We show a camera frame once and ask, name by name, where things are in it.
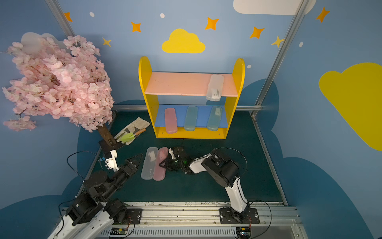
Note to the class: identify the pink pencil case bottom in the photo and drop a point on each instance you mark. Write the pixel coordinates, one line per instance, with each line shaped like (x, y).
(171, 120)

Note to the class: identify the pink pencil case top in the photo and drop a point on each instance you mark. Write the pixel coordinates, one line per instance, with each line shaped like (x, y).
(160, 171)

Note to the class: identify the aluminium frame post right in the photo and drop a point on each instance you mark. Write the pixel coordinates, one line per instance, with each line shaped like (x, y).
(291, 32)

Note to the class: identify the pink pencil case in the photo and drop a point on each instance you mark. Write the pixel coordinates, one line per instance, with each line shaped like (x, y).
(171, 120)
(160, 171)

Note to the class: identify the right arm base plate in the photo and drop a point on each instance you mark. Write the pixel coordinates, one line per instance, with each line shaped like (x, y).
(229, 216)

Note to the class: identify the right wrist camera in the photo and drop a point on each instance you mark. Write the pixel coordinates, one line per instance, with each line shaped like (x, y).
(172, 154)

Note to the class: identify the teal pencil case middle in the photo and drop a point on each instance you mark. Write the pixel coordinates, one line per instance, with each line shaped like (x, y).
(191, 118)

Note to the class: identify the right controller board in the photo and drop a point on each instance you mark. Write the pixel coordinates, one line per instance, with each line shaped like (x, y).
(243, 233)

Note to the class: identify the yellow toy shelf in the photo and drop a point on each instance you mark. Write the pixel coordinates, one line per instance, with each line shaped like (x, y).
(155, 84)

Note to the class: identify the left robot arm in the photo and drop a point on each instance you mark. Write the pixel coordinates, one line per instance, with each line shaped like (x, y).
(94, 210)

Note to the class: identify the teal pencil case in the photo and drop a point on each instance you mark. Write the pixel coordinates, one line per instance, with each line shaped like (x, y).
(191, 118)
(215, 118)

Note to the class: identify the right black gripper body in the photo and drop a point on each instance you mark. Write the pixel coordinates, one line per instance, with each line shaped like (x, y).
(174, 163)

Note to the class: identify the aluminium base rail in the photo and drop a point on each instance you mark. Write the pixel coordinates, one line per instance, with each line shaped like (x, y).
(197, 220)

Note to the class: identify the aluminium frame post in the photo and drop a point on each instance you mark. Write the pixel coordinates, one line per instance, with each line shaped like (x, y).
(59, 15)
(291, 32)

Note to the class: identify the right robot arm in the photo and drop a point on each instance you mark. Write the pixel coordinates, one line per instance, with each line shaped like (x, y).
(220, 167)

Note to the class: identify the aluminium frame post left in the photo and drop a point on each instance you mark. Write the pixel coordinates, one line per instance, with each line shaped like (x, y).
(59, 15)

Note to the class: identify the clear pencil case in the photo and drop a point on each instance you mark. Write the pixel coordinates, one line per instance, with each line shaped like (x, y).
(215, 87)
(149, 163)

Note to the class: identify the left controller board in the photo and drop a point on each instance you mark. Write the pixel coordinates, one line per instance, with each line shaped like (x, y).
(123, 232)

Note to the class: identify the beige cloth tool pouch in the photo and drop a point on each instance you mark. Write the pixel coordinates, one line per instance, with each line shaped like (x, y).
(133, 127)

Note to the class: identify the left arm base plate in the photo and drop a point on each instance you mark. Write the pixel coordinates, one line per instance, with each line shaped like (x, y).
(131, 214)

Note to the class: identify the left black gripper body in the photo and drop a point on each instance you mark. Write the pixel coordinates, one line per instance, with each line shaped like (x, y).
(125, 167)

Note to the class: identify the green garden trowel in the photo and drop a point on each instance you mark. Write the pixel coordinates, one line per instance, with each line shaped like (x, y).
(131, 136)

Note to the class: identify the controller board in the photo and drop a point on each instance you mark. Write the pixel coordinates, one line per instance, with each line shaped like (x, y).
(123, 232)
(243, 233)

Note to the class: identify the teal pencil case right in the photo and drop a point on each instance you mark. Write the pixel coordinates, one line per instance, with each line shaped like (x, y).
(215, 118)

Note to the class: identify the pink cherry blossom tree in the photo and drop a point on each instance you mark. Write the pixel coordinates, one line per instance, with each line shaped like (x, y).
(67, 81)

